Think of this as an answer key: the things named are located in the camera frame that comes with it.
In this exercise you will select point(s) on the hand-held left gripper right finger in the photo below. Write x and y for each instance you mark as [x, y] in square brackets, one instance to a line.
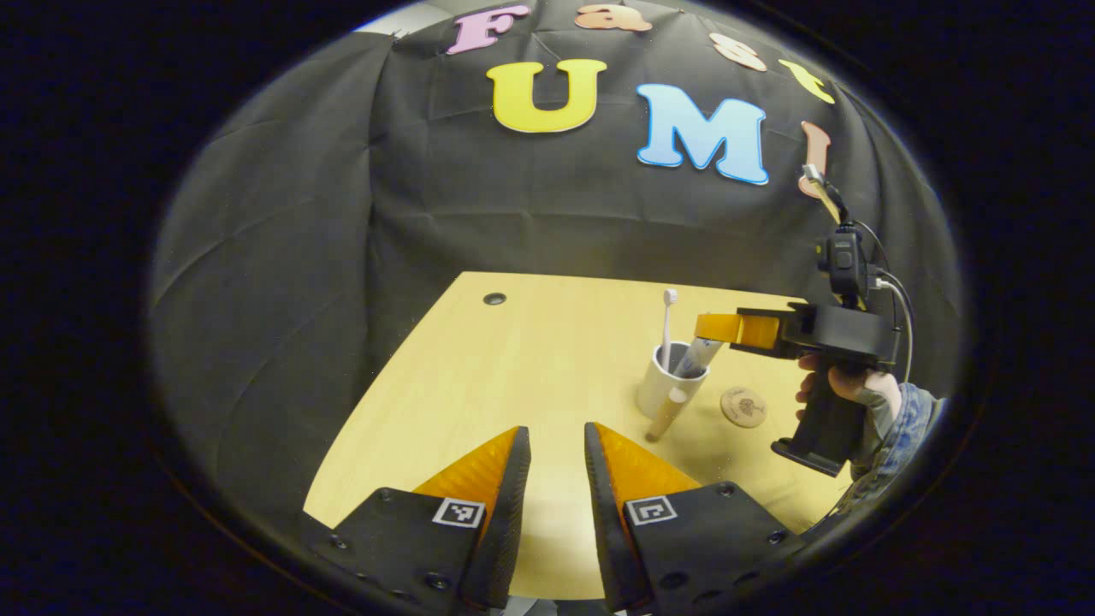
[609, 522]

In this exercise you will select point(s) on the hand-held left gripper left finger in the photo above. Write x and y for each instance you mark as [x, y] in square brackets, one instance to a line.
[505, 522]

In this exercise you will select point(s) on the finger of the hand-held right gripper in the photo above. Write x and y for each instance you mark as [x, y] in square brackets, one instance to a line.
[744, 329]

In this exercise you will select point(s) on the white toothpaste tube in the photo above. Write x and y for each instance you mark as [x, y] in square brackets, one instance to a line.
[697, 355]

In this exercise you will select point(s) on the pale pink toothbrush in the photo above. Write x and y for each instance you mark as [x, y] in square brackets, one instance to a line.
[666, 329]

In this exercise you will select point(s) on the round wooden coaster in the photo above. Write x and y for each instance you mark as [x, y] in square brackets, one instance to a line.
[743, 407]

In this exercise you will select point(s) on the light wooden desktop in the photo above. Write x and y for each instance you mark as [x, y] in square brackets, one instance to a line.
[530, 376]

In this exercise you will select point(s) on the black backdrop cloth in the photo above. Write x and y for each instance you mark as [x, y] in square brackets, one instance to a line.
[342, 257]

